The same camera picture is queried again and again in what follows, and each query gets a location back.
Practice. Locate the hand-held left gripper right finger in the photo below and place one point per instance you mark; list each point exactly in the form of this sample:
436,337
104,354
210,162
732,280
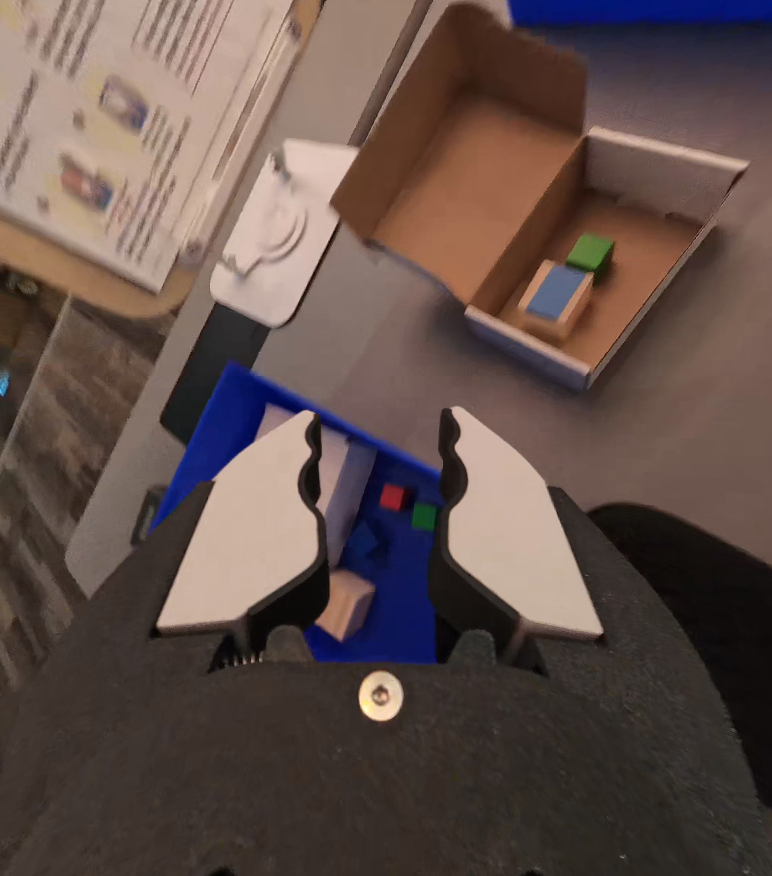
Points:
516,547

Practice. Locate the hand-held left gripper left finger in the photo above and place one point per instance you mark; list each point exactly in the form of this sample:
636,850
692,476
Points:
249,547

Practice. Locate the green wooden cube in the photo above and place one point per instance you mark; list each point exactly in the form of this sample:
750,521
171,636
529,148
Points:
591,252
425,517

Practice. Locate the dark blue wooden cube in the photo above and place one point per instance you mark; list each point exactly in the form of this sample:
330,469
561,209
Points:
364,544

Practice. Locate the plain wooden cube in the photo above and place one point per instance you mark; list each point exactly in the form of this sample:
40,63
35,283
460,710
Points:
348,606

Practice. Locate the red wooden cube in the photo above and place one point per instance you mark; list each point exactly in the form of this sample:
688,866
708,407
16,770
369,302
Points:
394,497

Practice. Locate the blue plastic bin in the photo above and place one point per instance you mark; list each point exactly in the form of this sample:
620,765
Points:
666,10
399,616

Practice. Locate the blue-faced wooden cube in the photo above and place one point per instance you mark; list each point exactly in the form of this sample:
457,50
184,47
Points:
557,294

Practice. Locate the white cardboard mailer box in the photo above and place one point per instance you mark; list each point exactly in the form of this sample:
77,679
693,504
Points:
345,479
468,178

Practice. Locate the black mat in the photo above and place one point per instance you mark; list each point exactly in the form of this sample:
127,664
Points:
734,650

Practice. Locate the printed instruction sheet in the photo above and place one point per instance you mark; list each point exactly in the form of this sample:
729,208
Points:
153,137

